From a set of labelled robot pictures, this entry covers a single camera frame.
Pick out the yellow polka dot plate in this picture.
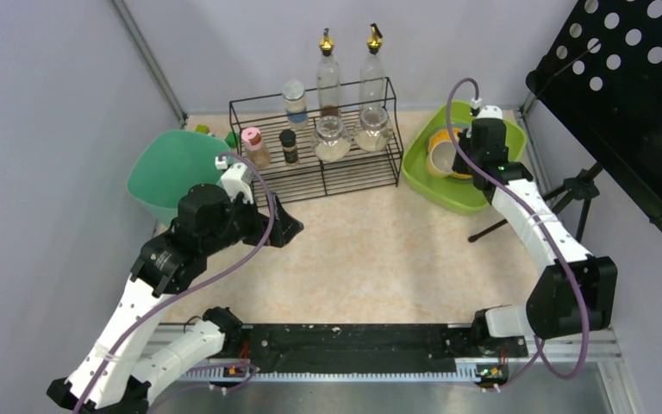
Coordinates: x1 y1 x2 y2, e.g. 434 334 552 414
426 128 472 181

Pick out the yellow ceramic mug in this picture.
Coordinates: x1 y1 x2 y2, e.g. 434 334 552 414
425 133 456 178

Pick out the pink lid spice jar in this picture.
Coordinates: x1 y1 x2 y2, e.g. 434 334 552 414
240 127 272 169

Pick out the clear glass jar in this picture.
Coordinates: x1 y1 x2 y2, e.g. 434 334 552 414
354 107 393 153
314 116 352 163

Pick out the black lid spice jar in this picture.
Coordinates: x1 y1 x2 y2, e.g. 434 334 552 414
278 129 300 166

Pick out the oil bottle brown liquid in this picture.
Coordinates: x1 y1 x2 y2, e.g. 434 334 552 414
359 22 386 111

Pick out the silver lid labelled jar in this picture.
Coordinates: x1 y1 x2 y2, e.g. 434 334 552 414
281 79 308 130

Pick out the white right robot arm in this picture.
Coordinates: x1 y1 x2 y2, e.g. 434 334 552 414
461 114 617 340

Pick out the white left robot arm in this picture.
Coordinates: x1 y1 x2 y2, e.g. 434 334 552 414
47 185 303 413

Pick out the lime green plastic basin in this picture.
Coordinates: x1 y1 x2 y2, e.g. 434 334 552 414
401 100 528 216

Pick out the green plastic waste bin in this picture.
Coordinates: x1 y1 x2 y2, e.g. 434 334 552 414
126 129 230 226

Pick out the green toy block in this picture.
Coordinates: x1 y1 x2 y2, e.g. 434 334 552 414
224 132 240 149

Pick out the black perforated metal panel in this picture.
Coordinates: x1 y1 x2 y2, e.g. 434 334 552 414
526 1 662 233

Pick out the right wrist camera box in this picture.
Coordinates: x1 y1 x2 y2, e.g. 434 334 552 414
469 98 503 120

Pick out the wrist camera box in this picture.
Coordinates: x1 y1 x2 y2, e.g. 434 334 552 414
215 155 254 204
469 98 503 120

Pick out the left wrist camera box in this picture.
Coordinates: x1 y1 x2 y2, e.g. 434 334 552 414
215 155 254 204

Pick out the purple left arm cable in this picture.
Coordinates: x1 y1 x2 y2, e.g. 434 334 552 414
71 151 278 414

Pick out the black camera tripod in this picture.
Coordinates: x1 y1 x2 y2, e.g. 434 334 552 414
467 162 604 244

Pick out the black wire dish rack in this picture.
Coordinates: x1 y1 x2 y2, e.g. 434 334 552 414
228 78 404 204

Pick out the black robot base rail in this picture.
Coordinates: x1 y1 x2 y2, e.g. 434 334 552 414
213 323 528 374

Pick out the aluminium frame post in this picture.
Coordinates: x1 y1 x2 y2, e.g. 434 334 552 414
108 0 189 128

